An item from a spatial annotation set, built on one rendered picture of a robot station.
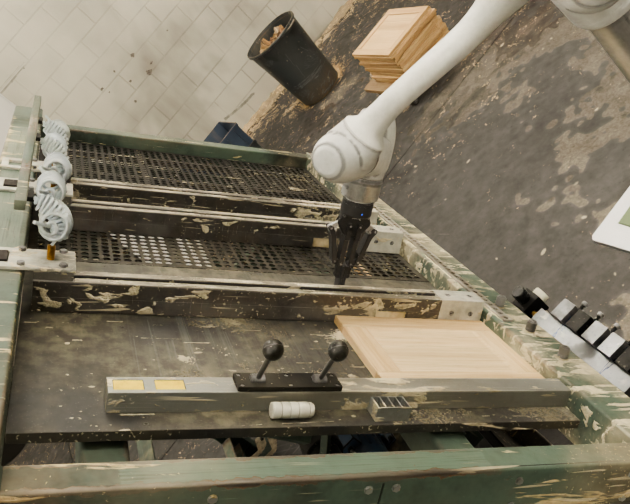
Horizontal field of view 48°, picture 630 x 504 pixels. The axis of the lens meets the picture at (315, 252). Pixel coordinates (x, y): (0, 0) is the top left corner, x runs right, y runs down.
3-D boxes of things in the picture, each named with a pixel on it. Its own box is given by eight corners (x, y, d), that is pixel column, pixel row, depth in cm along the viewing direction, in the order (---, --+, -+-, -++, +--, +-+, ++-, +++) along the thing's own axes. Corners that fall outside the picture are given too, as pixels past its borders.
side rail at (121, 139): (303, 181, 318) (308, 157, 314) (39, 153, 279) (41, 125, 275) (298, 176, 325) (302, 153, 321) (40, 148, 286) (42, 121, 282)
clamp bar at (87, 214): (401, 256, 226) (419, 184, 218) (-8, 227, 184) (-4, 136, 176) (389, 244, 235) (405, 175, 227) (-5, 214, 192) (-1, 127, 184)
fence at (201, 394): (566, 406, 152) (571, 390, 151) (105, 413, 119) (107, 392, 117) (552, 394, 157) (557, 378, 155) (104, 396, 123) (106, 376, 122)
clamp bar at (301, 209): (376, 233, 244) (392, 166, 236) (-2, 202, 201) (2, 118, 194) (365, 223, 252) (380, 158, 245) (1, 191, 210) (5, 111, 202)
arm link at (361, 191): (339, 167, 168) (334, 191, 170) (353, 179, 160) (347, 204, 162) (374, 172, 171) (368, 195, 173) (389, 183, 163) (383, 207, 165)
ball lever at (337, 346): (328, 391, 133) (354, 354, 123) (309, 391, 132) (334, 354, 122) (324, 373, 135) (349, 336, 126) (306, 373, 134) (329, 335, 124)
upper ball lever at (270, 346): (267, 392, 129) (288, 353, 119) (246, 392, 127) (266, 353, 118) (264, 373, 131) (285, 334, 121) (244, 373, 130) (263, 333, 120)
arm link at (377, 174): (352, 166, 172) (329, 173, 161) (366, 102, 167) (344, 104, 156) (393, 178, 168) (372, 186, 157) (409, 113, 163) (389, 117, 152)
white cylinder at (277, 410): (271, 422, 125) (313, 421, 128) (274, 407, 125) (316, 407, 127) (267, 412, 128) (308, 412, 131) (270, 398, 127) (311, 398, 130)
